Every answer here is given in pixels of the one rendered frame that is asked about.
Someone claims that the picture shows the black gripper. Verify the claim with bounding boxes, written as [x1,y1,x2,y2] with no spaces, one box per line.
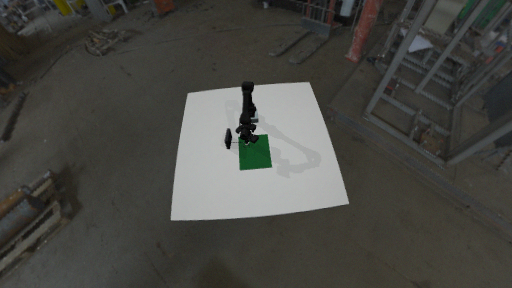
[235,127,259,143]

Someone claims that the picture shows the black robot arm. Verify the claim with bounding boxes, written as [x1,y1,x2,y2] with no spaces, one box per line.
[239,81,256,140]

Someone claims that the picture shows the green circuit board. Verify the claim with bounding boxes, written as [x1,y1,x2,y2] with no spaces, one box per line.
[238,134,272,171]

